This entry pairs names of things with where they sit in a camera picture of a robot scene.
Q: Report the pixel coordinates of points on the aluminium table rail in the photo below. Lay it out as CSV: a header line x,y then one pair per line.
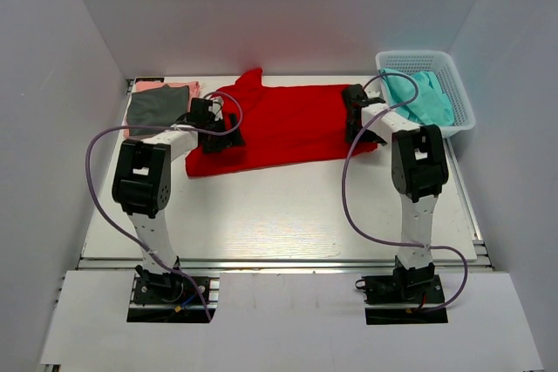
x,y
90,264

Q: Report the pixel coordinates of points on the folded pink t-shirt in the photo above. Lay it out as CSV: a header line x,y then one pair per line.
x,y
140,132

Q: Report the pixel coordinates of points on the folded grey t-shirt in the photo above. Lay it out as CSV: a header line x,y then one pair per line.
x,y
158,106

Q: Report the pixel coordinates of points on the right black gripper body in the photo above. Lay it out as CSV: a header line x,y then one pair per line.
x,y
349,119

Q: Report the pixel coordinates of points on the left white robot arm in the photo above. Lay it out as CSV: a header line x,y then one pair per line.
x,y
142,180

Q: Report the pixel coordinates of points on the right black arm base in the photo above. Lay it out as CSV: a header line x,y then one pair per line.
x,y
405,297

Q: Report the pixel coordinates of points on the teal t-shirt in basket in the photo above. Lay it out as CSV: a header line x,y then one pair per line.
x,y
431,107

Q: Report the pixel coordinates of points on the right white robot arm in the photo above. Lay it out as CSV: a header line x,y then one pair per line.
x,y
418,168

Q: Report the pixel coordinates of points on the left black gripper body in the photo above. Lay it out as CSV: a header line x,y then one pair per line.
x,y
213,145

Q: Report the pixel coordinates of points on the white plastic basket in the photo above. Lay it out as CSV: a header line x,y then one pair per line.
x,y
442,65

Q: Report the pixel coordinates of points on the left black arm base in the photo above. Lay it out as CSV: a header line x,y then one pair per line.
x,y
171,298

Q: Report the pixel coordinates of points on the red t-shirt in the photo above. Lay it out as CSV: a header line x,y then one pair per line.
x,y
281,126

